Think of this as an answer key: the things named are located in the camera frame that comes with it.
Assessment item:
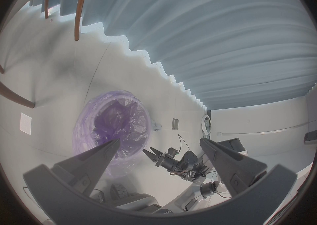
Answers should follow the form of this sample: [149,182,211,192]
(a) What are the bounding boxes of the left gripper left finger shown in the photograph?
[50,138,121,197]

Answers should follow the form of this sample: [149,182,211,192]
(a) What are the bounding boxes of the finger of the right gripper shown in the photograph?
[149,147,163,158]
[142,148,157,163]

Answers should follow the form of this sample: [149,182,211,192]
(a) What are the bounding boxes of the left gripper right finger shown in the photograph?
[199,137,268,195]

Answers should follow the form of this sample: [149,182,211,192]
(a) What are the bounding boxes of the clear printed wrapper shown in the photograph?
[151,119,163,132]

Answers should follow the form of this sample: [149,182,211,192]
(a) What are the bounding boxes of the purple plastic bag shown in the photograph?
[72,91,152,178]

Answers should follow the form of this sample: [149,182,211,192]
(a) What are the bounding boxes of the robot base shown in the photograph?
[98,181,232,217]

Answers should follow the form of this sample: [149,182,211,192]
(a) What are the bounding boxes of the pale blue curtain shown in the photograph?
[30,0,317,110]

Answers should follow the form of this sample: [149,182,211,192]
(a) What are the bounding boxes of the wooden chair with white cushions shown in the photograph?
[0,0,97,109]

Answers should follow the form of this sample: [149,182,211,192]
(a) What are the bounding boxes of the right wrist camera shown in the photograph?
[167,147,179,159]

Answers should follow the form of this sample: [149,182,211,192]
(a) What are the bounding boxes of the black cable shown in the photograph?
[177,134,192,154]

